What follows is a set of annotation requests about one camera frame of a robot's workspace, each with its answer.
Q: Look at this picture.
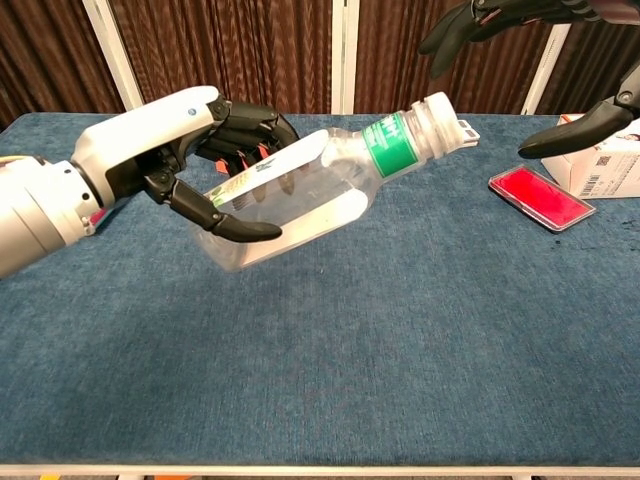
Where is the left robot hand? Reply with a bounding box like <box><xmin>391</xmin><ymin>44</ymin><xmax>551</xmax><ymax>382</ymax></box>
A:
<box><xmin>71</xmin><ymin>85</ymin><xmax>301</xmax><ymax>244</ymax></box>

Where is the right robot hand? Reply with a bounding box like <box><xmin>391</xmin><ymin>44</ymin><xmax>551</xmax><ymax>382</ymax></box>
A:
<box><xmin>417</xmin><ymin>0</ymin><xmax>640</xmax><ymax>160</ymax></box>

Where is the white bottle cap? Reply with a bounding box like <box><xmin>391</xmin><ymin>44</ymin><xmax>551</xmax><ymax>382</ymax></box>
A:
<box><xmin>410</xmin><ymin>91</ymin><xmax>466</xmax><ymax>159</ymax></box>

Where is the transparent plastic bottle green label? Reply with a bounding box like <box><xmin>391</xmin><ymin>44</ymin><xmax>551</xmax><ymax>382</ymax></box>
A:
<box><xmin>192</xmin><ymin>110</ymin><xmax>437</xmax><ymax>273</ymax></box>

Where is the white cardboard product box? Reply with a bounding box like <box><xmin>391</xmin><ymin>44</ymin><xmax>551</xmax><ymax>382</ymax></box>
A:
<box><xmin>540</xmin><ymin>112</ymin><xmax>640</xmax><ymax>201</ymax></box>

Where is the red ink pad clear case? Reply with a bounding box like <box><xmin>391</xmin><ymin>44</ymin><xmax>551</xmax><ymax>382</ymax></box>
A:
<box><xmin>487</xmin><ymin>163</ymin><xmax>599</xmax><ymax>234</ymax></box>

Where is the brown pleated curtain panel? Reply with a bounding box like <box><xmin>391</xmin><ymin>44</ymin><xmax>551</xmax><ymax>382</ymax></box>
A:
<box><xmin>0</xmin><ymin>0</ymin><xmax>126</xmax><ymax>132</ymax></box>
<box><xmin>353</xmin><ymin>0</ymin><xmax>564</xmax><ymax>115</ymax></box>
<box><xmin>108</xmin><ymin>0</ymin><xmax>334</xmax><ymax>115</ymax></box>
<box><xmin>537</xmin><ymin>19</ymin><xmax>640</xmax><ymax>115</ymax></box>

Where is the white folding laptop stand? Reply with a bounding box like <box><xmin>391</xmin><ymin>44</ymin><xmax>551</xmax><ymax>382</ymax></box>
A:
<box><xmin>452</xmin><ymin>119</ymin><xmax>482</xmax><ymax>147</ymax></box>

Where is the blue table cloth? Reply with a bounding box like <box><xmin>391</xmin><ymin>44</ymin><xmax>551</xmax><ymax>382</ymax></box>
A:
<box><xmin>0</xmin><ymin>112</ymin><xmax>640</xmax><ymax>469</ymax></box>

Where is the white partition frame post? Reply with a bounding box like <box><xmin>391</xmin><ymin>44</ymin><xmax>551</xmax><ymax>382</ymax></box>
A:
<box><xmin>519</xmin><ymin>19</ymin><xmax>574</xmax><ymax>116</ymax></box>
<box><xmin>81</xmin><ymin>0</ymin><xmax>147</xmax><ymax>115</ymax></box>
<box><xmin>329</xmin><ymin>0</ymin><xmax>360</xmax><ymax>115</ymax></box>

